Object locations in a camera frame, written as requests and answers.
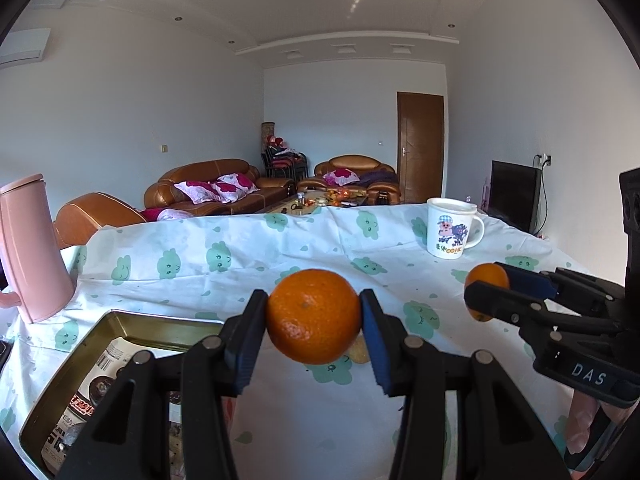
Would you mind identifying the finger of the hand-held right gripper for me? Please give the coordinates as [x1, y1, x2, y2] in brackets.
[494, 262, 627, 319]
[463, 281, 624, 336]

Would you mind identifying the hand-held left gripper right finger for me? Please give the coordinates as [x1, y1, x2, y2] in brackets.
[359, 288, 573, 480]

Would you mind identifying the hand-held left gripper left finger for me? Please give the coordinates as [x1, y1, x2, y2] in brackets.
[59, 289, 271, 480]

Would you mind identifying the small orange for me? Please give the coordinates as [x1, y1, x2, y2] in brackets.
[465, 263, 511, 322]

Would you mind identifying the large orange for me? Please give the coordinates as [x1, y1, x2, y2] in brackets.
[265, 268, 362, 365]

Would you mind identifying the pink metal tin box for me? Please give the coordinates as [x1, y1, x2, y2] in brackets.
[19, 310, 228, 478]

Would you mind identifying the person's right hand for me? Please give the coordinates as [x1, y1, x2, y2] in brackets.
[565, 391, 601, 461]

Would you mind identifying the small yellow fruit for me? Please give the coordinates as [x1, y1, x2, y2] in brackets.
[345, 335, 371, 364]

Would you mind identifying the white cartoon mug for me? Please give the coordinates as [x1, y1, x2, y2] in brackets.
[426, 197, 486, 260]

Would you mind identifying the black television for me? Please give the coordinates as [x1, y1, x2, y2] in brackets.
[487, 160, 543, 235]

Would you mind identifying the white tablecloth with green clouds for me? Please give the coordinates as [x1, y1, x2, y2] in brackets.
[0, 203, 601, 480]

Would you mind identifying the printed paper leaflet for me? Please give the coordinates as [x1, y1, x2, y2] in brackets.
[42, 337, 191, 476]

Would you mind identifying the cluttered coffee table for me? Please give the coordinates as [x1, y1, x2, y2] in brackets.
[265, 187, 373, 216]

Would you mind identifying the white pillow with magenta flowers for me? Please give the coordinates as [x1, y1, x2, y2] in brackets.
[210, 173, 261, 203]
[324, 168, 360, 186]
[173, 181, 221, 205]

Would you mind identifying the purple blanket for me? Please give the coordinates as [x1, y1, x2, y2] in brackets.
[356, 171, 398, 188]

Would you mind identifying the long brown leather sofa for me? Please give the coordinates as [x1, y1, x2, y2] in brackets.
[144, 159, 298, 216]

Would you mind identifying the brown wooden door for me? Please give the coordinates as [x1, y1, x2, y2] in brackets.
[396, 91, 446, 204]

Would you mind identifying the stack of red black chairs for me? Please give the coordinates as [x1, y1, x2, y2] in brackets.
[261, 142, 308, 181]

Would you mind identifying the brown leather armchair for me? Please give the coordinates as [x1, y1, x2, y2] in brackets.
[298, 155, 402, 206]

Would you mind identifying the brown chair back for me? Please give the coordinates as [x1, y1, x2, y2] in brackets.
[54, 192, 148, 250]

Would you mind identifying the pink electric kettle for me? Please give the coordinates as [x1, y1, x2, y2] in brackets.
[0, 173, 77, 324]

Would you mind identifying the white air conditioner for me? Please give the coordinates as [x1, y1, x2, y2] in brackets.
[0, 28, 52, 66]

